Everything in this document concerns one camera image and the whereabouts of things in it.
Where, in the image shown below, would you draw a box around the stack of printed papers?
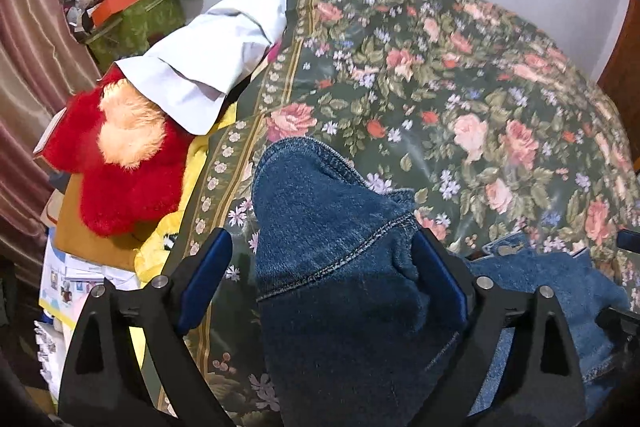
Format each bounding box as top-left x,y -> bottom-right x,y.
37,237 -> 138,323

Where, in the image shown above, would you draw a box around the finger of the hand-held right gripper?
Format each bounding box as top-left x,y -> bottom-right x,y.
595,304 -> 640,343
616,229 -> 640,254

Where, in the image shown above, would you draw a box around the blue denim jeans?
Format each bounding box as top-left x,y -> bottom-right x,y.
251,137 -> 633,427

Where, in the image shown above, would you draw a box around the red plush toy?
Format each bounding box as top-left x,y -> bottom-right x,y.
42,67 -> 193,238

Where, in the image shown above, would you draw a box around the orange box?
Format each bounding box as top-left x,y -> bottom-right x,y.
92,0 -> 151,28

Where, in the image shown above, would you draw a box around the brown cardboard box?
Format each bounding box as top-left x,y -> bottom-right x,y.
50,172 -> 151,270

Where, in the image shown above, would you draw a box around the striped pink curtain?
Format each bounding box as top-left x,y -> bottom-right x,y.
0,0 -> 103,233

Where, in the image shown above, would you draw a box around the floral bed blanket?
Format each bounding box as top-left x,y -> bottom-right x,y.
155,0 -> 640,427

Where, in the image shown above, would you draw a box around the brown wooden door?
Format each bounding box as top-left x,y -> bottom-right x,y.
597,0 -> 640,108

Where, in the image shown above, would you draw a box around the green patterned box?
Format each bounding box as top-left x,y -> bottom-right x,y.
85,0 -> 186,75

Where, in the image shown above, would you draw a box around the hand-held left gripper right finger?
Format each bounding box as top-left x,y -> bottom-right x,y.
410,228 -> 587,427

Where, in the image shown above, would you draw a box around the white shirt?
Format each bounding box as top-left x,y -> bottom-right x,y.
115,0 -> 296,135

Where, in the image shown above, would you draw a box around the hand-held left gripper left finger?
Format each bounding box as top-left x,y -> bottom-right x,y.
57,228 -> 235,427

